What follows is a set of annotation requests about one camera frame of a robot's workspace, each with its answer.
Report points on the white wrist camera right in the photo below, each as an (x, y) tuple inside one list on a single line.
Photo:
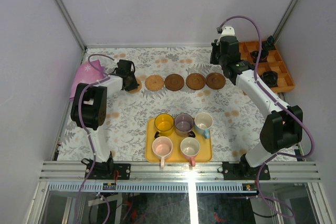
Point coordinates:
[(226, 31)]

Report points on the blue mug cream inside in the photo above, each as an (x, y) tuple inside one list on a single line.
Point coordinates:
[(203, 123)]

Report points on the black clip on tray right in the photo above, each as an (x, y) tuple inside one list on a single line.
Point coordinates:
[(191, 134)]

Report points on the black object in tray middle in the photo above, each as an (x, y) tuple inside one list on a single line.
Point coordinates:
[(263, 56)]

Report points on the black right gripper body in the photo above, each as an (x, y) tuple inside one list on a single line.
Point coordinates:
[(216, 57)]

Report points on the light woven coaster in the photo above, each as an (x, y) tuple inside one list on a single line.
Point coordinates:
[(138, 88), (154, 82)]

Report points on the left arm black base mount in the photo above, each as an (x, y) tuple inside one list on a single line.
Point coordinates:
[(108, 170)]

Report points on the cream mug pink handle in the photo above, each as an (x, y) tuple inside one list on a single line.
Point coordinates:
[(190, 148)]

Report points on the yellow plastic tray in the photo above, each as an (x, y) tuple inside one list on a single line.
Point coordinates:
[(204, 156)]

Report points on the black object in tray back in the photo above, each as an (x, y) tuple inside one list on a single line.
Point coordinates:
[(269, 44)]

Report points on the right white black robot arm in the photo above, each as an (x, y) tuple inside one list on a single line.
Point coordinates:
[(281, 129)]

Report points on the dark brown wooden coaster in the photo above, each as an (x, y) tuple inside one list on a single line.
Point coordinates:
[(174, 82), (195, 81), (215, 81)]

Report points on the pink star cloth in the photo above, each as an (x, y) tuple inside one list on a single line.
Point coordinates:
[(86, 74)]

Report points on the black object in tray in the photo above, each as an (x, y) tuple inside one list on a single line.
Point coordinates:
[(263, 56), (269, 44), (270, 78)]

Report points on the black object in tray front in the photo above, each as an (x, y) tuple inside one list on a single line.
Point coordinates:
[(270, 78)]

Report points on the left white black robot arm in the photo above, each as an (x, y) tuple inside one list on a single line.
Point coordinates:
[(89, 107)]

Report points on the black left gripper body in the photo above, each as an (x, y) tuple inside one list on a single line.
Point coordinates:
[(132, 83)]

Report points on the aluminium front rail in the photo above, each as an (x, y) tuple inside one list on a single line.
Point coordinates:
[(278, 172)]

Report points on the yellow glass cup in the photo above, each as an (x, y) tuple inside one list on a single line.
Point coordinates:
[(164, 124)]

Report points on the purple mug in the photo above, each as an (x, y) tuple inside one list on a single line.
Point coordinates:
[(183, 124)]

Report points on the pink mug left front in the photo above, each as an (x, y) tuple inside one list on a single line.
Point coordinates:
[(162, 148)]

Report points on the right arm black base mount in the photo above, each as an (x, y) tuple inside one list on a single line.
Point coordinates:
[(239, 171)]

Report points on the orange compartment tray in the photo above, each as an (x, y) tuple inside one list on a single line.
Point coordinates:
[(274, 63)]

